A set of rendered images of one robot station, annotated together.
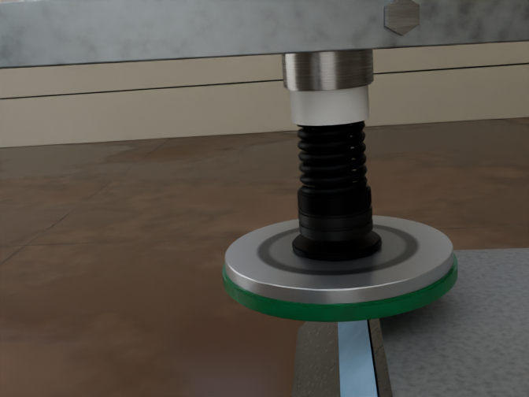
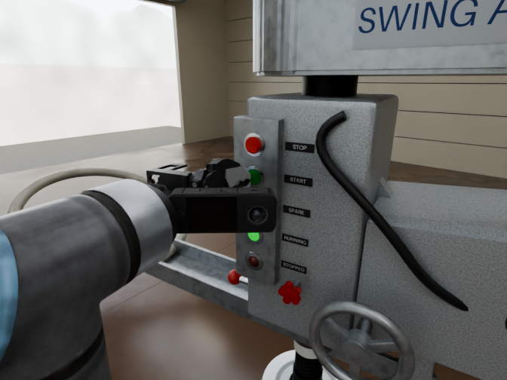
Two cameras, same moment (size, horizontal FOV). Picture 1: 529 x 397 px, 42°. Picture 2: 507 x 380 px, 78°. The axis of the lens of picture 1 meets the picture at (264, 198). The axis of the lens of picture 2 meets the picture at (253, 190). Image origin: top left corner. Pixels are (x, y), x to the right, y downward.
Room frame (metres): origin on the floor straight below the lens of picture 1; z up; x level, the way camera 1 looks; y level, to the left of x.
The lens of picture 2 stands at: (0.09, -0.26, 1.55)
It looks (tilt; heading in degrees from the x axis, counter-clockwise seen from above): 19 degrees down; 33
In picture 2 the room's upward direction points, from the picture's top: straight up
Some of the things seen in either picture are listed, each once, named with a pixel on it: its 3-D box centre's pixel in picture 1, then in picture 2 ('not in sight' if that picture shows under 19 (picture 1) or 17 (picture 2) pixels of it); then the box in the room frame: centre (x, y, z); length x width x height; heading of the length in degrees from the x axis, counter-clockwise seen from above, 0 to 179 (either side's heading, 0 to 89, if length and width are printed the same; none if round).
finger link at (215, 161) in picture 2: not in sight; (219, 176); (0.39, -0.01, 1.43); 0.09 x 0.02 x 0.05; 7
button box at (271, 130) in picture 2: not in sight; (258, 203); (0.50, 0.00, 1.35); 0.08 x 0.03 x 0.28; 93
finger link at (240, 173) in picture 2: not in sight; (223, 172); (0.43, 0.02, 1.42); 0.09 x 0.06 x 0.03; 7
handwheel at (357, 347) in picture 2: not in sight; (362, 331); (0.50, -0.19, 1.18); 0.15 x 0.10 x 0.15; 93
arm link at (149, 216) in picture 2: not in sight; (125, 231); (0.25, -0.01, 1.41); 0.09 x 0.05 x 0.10; 97
